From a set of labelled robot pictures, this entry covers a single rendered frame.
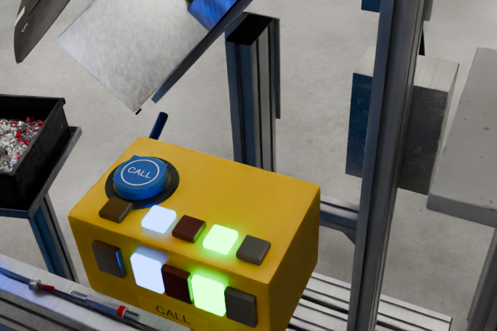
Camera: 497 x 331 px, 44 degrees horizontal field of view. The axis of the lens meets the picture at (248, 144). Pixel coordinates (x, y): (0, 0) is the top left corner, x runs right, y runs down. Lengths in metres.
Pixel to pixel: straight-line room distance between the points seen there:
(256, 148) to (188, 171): 0.58
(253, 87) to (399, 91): 0.23
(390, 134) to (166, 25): 0.36
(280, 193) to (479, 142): 0.45
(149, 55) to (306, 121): 1.51
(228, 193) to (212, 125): 1.81
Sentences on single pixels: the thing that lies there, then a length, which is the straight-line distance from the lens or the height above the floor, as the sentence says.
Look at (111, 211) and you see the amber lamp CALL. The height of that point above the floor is 1.08.
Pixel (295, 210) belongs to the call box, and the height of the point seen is 1.07.
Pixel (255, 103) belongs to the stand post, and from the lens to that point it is 0.99.
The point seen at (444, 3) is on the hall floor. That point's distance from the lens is 3.10.
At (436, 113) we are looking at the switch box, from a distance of 1.00.
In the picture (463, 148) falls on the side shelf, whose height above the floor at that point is 0.86.
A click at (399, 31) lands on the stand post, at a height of 0.98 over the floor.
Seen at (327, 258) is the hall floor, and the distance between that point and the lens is 1.80.
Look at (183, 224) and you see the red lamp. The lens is 0.43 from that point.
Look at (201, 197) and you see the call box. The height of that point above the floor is 1.07.
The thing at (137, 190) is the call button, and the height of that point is 1.08.
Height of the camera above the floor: 1.39
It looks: 40 degrees down
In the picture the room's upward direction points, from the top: 3 degrees counter-clockwise
